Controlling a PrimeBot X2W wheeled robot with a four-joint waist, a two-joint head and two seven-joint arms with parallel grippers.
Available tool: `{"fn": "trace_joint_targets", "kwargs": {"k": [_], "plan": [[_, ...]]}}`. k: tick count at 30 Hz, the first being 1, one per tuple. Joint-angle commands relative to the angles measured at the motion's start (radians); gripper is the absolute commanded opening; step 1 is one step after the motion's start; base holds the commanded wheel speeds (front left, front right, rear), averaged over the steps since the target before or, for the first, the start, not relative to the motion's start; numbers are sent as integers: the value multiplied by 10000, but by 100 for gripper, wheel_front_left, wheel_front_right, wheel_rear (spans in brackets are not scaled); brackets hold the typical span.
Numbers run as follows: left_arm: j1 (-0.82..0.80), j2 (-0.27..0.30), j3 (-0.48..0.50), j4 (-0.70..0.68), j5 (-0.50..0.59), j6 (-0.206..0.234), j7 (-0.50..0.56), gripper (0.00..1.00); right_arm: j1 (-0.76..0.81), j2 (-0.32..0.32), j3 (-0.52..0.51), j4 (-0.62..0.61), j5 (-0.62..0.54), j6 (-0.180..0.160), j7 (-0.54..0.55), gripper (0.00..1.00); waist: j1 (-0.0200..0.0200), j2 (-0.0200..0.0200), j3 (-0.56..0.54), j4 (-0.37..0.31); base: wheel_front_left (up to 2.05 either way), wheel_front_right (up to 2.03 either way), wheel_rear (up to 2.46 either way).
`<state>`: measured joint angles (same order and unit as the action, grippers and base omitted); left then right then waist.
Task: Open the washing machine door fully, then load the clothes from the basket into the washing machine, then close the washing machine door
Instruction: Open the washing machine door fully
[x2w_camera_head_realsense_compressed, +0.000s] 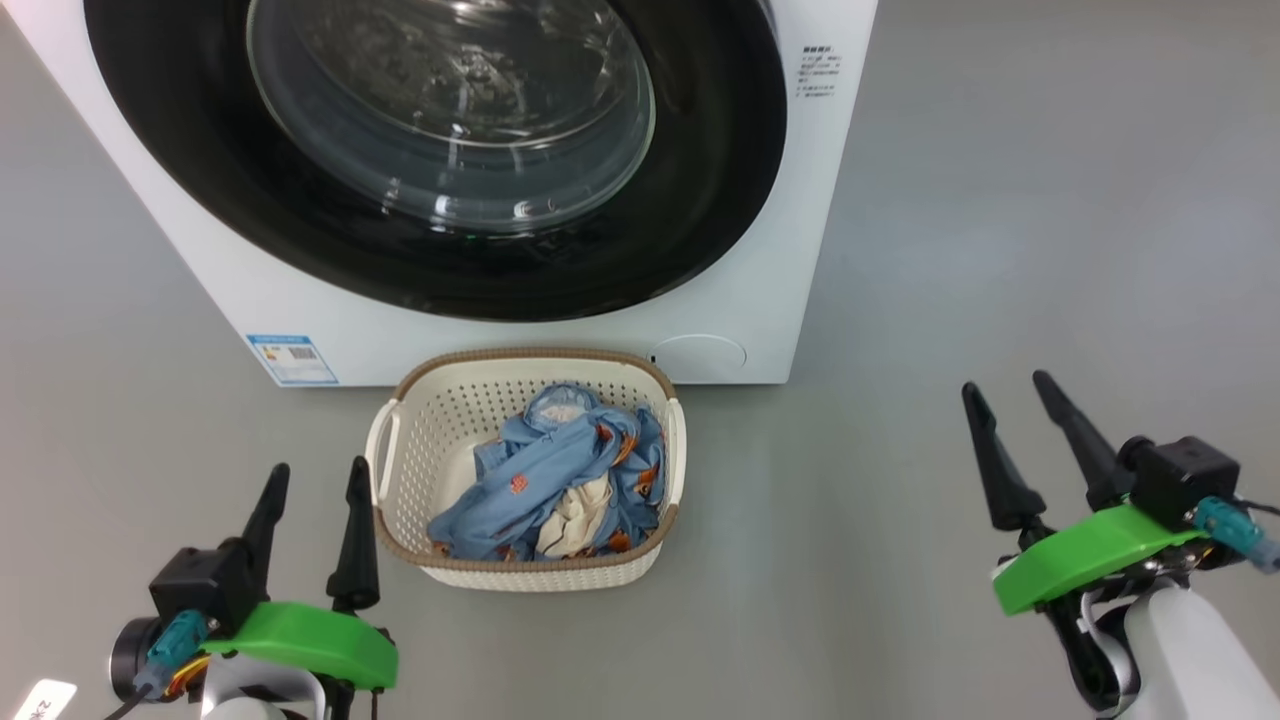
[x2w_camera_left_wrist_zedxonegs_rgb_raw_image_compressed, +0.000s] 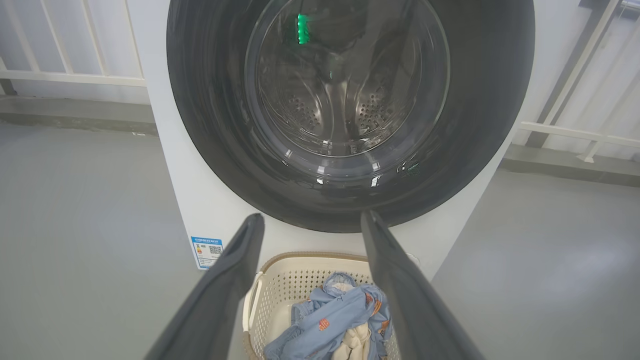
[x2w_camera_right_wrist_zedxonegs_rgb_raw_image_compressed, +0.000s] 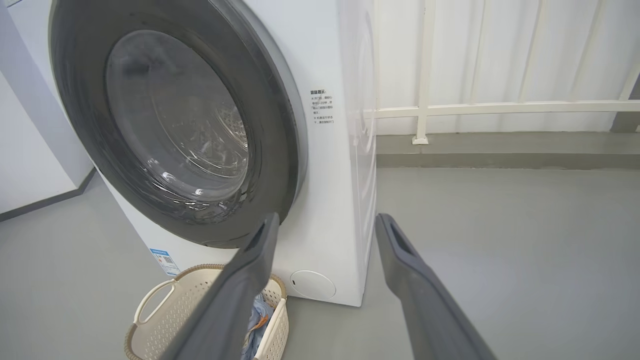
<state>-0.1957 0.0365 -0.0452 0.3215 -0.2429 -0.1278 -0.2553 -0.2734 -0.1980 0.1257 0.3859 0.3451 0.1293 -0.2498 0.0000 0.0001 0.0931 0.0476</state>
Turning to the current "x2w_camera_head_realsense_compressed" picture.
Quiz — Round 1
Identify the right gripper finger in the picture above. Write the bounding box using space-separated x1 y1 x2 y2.
1032 369 1137 513
961 381 1047 533

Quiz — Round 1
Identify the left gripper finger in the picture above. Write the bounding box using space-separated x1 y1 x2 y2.
326 456 382 611
240 462 292 593

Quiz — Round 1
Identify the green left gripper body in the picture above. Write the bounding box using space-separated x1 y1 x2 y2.
200 600 399 692

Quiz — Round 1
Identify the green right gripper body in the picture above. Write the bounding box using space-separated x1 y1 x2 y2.
992 506 1207 617

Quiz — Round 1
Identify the blue cartoon print garment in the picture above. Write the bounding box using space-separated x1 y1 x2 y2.
428 382 668 561

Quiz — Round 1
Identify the cream white garment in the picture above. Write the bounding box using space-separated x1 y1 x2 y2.
537 472 613 558

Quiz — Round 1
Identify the black round glass washer door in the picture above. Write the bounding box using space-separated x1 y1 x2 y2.
83 0 788 323

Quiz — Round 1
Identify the cream perforated laundry basket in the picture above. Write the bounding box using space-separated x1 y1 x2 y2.
365 347 688 593

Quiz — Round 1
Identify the white front-load washing machine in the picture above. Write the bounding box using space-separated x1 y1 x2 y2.
0 0 879 388

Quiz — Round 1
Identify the blue energy label sticker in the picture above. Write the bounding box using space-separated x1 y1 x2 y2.
246 334 339 386

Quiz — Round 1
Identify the white paper tag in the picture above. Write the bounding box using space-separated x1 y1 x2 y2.
12 679 79 720

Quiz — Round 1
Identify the round filter access cover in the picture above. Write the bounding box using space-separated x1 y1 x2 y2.
650 334 748 384

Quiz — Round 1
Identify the teal left camera cable plug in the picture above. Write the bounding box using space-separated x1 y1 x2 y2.
133 611 209 693

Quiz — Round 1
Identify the teal camera cable plug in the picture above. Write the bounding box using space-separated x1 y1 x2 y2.
1194 497 1280 574
133 611 209 693

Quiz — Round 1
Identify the teal right camera cable plug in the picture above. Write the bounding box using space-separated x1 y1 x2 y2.
1194 497 1280 574

